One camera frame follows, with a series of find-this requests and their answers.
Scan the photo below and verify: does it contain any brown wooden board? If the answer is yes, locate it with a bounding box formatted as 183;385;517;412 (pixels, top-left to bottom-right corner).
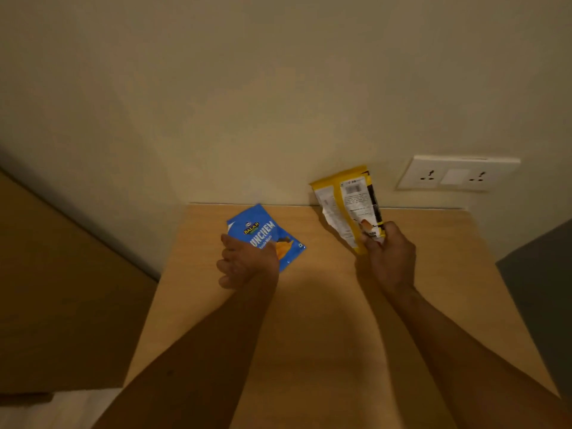
0;169;160;406

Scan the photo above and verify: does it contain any yellow snack packet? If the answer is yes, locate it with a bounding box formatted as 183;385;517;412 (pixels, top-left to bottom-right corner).
310;165;386;255

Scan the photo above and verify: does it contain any person's right forearm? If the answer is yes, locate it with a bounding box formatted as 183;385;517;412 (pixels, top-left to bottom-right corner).
383;283;572;429

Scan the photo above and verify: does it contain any person's left forearm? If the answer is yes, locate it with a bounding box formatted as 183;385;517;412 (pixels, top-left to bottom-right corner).
91;274;280;429

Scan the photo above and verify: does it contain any person's left hand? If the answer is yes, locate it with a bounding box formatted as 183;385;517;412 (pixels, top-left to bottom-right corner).
216;233;281;291

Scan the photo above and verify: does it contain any blue snack packet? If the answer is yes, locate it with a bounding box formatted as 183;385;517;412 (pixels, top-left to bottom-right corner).
226;203;307;273

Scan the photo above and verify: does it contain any white wall socket plate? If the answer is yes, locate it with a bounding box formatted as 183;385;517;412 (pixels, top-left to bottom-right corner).
396;155;522;193

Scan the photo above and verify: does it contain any person's right hand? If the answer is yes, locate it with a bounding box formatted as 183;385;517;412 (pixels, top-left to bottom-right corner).
359;221;417;294

